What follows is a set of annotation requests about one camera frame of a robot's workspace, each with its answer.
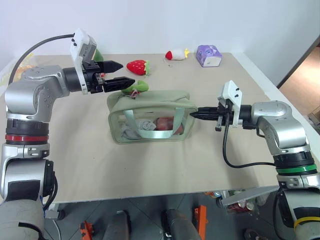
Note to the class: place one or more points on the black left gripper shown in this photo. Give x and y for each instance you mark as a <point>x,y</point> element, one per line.
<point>90,75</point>

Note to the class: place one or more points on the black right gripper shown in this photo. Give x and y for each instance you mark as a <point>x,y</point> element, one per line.
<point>225,113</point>

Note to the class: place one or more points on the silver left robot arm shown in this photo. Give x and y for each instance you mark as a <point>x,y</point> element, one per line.
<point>30,100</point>

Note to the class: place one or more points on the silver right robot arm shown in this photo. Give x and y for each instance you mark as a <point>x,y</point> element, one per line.
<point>282,125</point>

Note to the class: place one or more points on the red strawberry plush toy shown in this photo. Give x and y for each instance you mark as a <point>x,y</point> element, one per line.
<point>136,67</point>

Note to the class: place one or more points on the green plush toy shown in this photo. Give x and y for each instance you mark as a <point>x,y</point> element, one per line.
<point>98,56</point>

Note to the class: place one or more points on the red item in pouch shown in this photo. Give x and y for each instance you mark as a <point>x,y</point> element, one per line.
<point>165,123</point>

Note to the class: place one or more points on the green clear-sided zip pouch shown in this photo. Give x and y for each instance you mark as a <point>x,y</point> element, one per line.
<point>150,102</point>

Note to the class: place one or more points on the grey cloth in pouch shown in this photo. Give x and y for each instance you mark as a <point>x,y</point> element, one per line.
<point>145,126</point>

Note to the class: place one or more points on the small yellow plush piece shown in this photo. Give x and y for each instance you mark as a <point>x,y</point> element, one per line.
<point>186,52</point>

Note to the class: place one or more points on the white and red plush toy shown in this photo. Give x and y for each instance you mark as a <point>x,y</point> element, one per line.
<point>178,54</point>

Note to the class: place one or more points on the purple tissue pack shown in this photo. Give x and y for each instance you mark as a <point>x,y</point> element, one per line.
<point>208,56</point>

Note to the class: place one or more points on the grey metal plate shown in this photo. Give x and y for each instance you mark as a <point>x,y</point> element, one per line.
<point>247,195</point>

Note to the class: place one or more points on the yellow printed plastic bag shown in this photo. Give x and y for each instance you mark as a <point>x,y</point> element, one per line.
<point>22,66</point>

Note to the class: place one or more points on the red drink cans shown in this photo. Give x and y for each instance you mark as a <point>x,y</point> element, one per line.
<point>241,206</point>

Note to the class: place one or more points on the orange clamp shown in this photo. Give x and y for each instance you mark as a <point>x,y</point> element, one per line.
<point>201,217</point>
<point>86,230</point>

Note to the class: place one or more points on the brown wooden door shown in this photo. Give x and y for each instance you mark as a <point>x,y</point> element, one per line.
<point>303,67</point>

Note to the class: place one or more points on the cardboard box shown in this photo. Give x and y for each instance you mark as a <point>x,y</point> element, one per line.
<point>314,113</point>

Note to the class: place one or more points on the dark rounded shape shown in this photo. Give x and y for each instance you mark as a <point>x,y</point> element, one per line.
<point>117,226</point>
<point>180,225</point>

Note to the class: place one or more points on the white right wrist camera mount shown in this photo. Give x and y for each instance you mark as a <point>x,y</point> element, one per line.
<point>231,92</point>

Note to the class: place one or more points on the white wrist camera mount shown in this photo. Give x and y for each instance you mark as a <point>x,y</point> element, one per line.
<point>231,92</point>
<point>79,42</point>

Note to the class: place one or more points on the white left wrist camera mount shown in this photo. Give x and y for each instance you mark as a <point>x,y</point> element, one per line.
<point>79,42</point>

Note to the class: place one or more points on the grey table leg bracket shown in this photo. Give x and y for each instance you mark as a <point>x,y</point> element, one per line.
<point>53,214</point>

